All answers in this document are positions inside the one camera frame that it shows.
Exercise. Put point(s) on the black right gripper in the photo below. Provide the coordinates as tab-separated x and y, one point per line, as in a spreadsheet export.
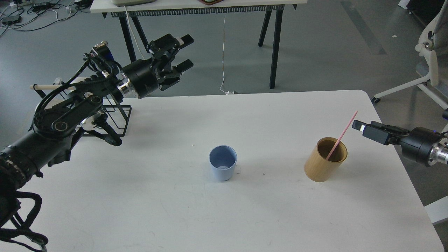
420	145

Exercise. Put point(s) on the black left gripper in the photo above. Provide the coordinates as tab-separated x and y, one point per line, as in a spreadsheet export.
143	77

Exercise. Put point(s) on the blue plastic cup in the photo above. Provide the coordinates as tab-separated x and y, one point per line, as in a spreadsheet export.
223	160

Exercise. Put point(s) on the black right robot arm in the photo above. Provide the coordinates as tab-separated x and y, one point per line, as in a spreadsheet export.
420	145

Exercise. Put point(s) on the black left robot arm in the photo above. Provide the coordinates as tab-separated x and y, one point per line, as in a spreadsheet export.
70	110

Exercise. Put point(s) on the wooden cylindrical cup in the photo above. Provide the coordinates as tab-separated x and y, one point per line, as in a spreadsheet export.
318	167

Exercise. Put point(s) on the pink chopstick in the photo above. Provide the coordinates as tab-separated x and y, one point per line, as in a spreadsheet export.
341	136

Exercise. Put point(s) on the white office chair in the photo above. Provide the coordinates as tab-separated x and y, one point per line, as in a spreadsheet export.
432	69

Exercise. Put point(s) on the white mug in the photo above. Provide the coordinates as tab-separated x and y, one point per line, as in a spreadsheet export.
58	81

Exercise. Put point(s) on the black wire dish rack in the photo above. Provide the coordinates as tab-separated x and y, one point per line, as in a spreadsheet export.
118	116

